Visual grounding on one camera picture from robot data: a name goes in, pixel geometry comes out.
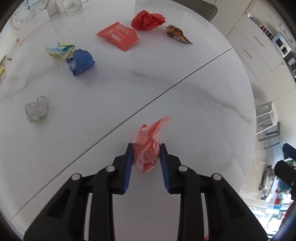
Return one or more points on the white step stool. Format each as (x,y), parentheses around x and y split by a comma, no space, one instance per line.
(266,117)

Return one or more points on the grey printed paper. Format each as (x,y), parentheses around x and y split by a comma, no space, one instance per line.
(36,110)

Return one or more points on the grey step stool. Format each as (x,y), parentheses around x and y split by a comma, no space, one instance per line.
(271,137)

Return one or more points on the clear glass cup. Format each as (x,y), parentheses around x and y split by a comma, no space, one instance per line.
(68,6)

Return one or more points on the grey dining chair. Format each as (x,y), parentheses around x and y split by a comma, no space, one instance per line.
(203,8)

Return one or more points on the red orange snack packet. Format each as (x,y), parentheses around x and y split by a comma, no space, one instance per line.
(119,35)

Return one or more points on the blue paper ball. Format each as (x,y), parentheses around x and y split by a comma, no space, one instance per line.
(80,61)

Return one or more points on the yellow blue paper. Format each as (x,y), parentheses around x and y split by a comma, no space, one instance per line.
(62,50)

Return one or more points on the brown snack wrapper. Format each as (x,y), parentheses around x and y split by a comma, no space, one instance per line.
(177,34)

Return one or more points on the round white wall clock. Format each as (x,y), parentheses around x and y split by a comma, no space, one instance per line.
(27,10)

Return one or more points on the red paper ball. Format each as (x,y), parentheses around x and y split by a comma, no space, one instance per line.
(144,21)

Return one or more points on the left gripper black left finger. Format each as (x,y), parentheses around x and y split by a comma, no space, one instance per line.
(63,217)

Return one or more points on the white drawer cabinet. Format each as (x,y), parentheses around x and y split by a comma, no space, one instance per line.
(255,49)

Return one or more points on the pink paper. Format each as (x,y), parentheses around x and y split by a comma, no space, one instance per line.
(146,144)

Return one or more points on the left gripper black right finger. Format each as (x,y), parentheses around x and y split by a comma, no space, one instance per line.
(210,209)

